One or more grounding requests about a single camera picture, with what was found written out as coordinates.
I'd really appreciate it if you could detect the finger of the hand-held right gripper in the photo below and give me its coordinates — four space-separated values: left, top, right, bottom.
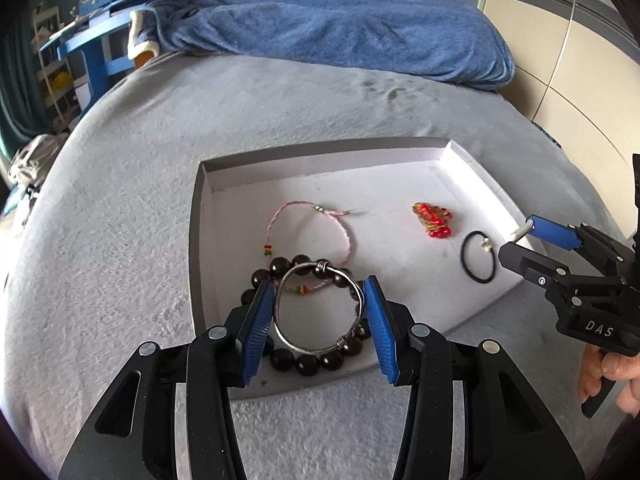
525 214 633 277
497 241 576 306

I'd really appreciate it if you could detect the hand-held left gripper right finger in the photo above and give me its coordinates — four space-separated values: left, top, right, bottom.
363 275 586 480

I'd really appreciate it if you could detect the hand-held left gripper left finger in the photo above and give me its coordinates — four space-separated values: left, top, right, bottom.
57 280 276 480

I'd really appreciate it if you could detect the grey cardboard box tray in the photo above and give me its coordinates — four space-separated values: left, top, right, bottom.
189 137 548 401

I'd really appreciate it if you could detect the black hair tie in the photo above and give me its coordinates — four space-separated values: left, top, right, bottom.
461 230 497 283

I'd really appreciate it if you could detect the large black bead bracelet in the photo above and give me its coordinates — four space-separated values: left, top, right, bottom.
240 254 373 377

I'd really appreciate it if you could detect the silver bangle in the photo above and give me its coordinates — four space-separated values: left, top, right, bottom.
271 261 364 350

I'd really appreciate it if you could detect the pink string bracelet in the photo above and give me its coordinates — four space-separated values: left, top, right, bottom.
260 200 357 296

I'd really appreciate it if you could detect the red bead gold jewelry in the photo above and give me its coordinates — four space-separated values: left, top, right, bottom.
411 201 454 239

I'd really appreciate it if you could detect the person's right hand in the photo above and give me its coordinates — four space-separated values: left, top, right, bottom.
577 346 640 415

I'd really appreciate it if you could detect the beige wardrobe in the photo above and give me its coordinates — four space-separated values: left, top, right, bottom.
477 0 640 246

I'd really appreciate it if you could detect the grey bag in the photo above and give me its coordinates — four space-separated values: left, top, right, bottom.
7 132 68 189

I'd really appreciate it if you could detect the blue blanket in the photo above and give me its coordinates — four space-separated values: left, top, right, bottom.
129 0 516 92

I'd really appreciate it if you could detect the blue desk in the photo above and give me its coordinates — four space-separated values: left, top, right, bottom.
40 0 151 106

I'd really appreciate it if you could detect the white shelf rack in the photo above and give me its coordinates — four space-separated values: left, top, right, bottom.
31 4 83 126

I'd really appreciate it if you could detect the blue curtain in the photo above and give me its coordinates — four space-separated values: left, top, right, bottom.
0 10 38 161

